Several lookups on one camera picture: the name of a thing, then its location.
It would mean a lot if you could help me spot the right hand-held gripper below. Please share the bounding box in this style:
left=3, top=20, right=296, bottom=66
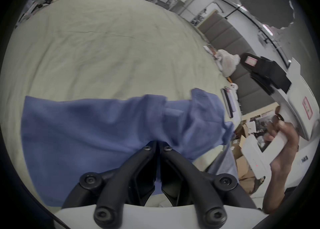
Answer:
left=239, top=52, right=320, bottom=180

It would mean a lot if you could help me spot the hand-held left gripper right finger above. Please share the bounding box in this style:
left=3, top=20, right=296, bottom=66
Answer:
left=159, top=143, right=258, bottom=228

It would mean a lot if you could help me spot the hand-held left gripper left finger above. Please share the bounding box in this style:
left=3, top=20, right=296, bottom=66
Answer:
left=61, top=141, right=158, bottom=228

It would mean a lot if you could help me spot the blue shirt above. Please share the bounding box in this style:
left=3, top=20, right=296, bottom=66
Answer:
left=21, top=88, right=235, bottom=207

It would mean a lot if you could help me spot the person's right forearm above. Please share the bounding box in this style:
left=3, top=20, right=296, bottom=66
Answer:
left=262, top=165, right=292, bottom=214

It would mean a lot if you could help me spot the person's right hand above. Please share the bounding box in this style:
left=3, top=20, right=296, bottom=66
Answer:
left=264, top=106, right=300, bottom=173

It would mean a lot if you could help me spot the white plastic bag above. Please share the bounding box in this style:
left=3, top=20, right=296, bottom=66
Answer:
left=216, top=49, right=241, bottom=78

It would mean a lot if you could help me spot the flat white device black edge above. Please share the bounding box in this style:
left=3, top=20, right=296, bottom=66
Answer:
left=221, top=86, right=238, bottom=119

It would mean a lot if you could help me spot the grey padded headboard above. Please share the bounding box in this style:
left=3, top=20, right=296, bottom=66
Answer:
left=197, top=10, right=278, bottom=116

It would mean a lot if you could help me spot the brown cardboard carton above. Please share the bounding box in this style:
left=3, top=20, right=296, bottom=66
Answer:
left=235, top=155, right=258, bottom=194

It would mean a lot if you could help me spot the open cardboard carton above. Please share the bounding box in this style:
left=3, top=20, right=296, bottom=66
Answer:
left=234, top=120, right=258, bottom=151

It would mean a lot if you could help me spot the bed with beige sheet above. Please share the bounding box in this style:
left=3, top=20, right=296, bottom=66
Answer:
left=1, top=0, right=242, bottom=219

